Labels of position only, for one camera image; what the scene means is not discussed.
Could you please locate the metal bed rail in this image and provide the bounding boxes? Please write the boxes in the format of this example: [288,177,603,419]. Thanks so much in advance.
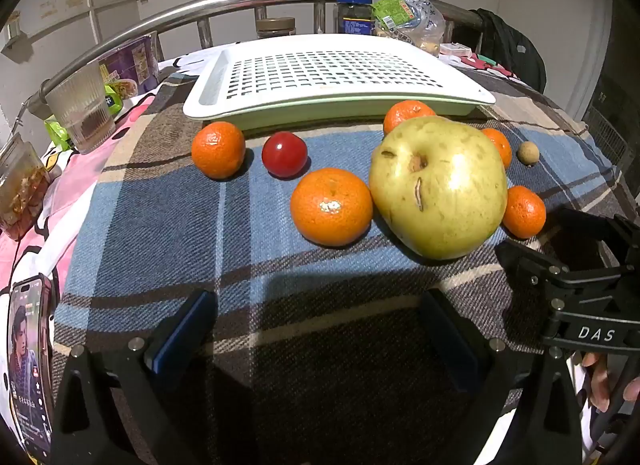
[22,0,483,116]

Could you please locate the purple instant noodle container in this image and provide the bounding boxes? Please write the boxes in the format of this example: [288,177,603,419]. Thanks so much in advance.
[97,31,161,100]

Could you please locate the small orange tangerine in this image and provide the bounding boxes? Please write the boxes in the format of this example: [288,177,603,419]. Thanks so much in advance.
[501,185,547,240]
[191,121,247,180]
[383,100,438,136]
[481,127,513,170]

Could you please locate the wire mesh crate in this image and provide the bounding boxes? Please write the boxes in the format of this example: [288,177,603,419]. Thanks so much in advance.
[582,105,631,166]

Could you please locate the large orange tangerine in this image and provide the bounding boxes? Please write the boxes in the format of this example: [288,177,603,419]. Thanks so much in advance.
[290,167,375,248]

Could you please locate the smartphone with lit screen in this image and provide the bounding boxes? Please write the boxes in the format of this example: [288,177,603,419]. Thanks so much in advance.
[6,272,55,463]

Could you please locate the person's right hand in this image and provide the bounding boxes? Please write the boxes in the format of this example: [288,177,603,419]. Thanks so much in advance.
[581,351,640,412]

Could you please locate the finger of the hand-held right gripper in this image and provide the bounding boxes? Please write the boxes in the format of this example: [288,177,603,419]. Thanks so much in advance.
[494,240,628,307]
[556,206,640,277]

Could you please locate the small brown longan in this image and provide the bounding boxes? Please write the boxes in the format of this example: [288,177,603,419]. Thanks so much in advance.
[516,141,540,166]

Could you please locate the brown-lidded jar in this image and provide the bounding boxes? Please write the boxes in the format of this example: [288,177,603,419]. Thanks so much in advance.
[256,17,297,40]

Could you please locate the red cherry tomato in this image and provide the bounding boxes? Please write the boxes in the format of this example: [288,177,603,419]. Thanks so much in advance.
[261,131,308,180]

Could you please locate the large green apple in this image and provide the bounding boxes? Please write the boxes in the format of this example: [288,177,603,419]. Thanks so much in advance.
[368,116,509,261]

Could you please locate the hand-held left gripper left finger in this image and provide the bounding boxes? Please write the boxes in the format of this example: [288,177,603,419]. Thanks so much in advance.
[50,289,218,465]

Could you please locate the clear plastic bag green label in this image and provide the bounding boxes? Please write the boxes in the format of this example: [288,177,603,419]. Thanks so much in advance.
[372,0,446,58]

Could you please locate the pink white cartoon bed sheet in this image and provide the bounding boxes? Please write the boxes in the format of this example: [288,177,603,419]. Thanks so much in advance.
[0,42,231,465]

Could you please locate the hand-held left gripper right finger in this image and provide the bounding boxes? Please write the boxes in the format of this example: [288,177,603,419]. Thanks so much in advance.
[419,288,585,465]

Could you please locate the clear plastic food container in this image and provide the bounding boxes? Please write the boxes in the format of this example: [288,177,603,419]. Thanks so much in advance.
[0,134,53,242]

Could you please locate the blue-lidded jar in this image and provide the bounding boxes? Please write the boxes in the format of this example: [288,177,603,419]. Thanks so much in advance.
[335,0,376,37]

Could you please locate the black backpack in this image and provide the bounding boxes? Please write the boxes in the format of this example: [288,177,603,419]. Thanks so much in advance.
[470,8,548,93]

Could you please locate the white perforated plastic tray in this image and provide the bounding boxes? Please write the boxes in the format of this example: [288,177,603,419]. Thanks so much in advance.
[182,35,497,132]

